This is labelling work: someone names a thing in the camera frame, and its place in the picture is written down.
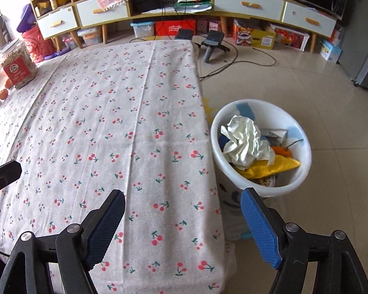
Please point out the red cardboard box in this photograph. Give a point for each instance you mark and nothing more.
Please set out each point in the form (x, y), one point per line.
(174, 28)

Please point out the clear storage box blue lid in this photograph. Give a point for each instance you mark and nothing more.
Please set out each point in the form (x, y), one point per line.
(142, 30)

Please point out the clear jar with red label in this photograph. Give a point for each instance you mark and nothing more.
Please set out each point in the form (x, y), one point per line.
(17, 70)

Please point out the large white tissue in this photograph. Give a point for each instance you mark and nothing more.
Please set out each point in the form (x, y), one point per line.
(245, 141)

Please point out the colourful lion print box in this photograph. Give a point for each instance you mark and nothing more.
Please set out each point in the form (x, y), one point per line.
(253, 35)

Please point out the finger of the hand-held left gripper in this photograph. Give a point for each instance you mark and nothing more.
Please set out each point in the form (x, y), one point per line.
(3, 174)

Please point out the cherry print tablecloth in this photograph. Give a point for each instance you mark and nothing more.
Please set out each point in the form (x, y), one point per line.
(110, 128)

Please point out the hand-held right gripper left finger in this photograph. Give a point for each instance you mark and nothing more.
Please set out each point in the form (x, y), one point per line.
(105, 229)

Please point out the red bucket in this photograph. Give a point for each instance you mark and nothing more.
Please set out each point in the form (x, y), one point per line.
(36, 44)

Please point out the red gift box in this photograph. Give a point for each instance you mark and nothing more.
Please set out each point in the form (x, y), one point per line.
(291, 38)

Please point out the white plastic waste bin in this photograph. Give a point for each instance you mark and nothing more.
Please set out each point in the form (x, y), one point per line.
(282, 190)

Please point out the blue and white box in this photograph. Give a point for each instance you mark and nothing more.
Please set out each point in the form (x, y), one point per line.
(330, 50)

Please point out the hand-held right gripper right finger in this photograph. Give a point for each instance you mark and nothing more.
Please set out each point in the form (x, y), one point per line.
(260, 229)

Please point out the yellow snack packet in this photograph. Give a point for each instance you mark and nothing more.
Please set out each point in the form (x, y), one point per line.
(279, 164)

